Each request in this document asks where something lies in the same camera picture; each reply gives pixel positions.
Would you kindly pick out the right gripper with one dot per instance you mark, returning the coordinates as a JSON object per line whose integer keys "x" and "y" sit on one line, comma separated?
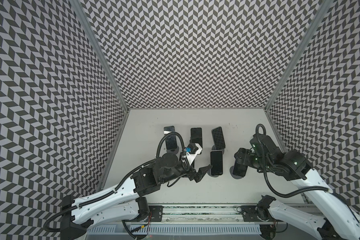
{"x": 242, "y": 162}

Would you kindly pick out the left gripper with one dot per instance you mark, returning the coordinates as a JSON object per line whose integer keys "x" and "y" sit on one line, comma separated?
{"x": 201, "y": 173}

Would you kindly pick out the phone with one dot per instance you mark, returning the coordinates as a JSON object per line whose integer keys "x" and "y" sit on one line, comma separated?
{"x": 239, "y": 170}
{"x": 216, "y": 160}
{"x": 196, "y": 136}
{"x": 218, "y": 138}
{"x": 171, "y": 141}

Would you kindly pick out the grey stand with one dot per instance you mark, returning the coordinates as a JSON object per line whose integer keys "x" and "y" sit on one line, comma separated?
{"x": 173, "y": 151}
{"x": 210, "y": 174}
{"x": 232, "y": 175}
{"x": 214, "y": 148}

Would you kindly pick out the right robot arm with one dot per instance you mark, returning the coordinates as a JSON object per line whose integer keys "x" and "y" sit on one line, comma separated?
{"x": 338, "y": 220}

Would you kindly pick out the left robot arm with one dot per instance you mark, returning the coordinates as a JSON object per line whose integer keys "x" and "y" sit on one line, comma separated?
{"x": 127, "y": 200}

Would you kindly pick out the aluminium mounting rail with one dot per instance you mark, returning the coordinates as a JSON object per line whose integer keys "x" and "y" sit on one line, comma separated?
{"x": 187, "y": 213}

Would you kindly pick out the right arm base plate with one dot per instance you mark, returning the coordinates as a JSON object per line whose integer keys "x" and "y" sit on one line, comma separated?
{"x": 252, "y": 213}

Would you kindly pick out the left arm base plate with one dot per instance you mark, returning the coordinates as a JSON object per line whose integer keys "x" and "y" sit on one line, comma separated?
{"x": 153, "y": 213}

